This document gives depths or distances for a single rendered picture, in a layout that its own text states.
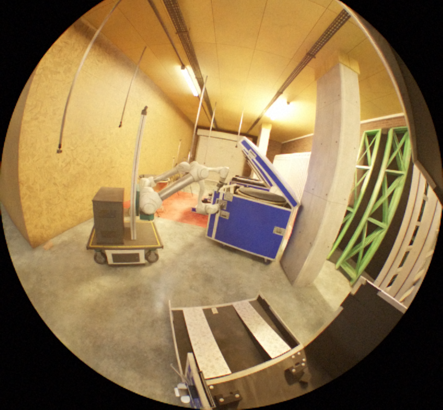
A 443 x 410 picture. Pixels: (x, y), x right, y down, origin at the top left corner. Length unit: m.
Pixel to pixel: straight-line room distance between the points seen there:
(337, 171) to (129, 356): 2.53
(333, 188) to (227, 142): 8.27
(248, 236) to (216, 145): 7.81
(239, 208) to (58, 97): 3.04
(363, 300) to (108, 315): 1.90
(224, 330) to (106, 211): 1.60
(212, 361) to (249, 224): 1.72
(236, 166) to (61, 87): 8.97
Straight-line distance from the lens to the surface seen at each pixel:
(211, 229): 2.45
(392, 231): 3.45
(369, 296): 1.10
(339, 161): 1.87
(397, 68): 0.39
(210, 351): 1.36
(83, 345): 1.62
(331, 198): 1.87
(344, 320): 1.23
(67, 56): 2.78
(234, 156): 9.51
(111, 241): 1.92
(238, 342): 1.54
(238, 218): 2.22
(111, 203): 1.72
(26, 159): 2.44
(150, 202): 1.43
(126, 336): 1.55
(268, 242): 2.25
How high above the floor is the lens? 1.40
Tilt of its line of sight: 10 degrees down
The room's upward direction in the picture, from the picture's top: 11 degrees clockwise
